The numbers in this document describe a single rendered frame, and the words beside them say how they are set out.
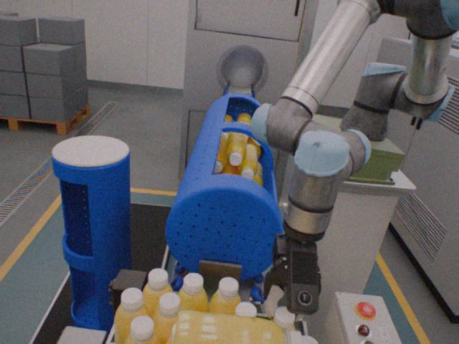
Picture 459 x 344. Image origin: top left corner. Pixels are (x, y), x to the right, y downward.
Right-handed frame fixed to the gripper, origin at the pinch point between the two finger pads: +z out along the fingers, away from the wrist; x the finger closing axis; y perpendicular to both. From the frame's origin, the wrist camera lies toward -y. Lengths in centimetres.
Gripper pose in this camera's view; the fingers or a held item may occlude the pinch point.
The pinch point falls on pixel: (284, 317)
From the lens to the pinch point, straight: 73.3
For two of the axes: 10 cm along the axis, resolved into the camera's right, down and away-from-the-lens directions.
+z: -1.1, 8.9, 4.4
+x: -9.9, -1.2, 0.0
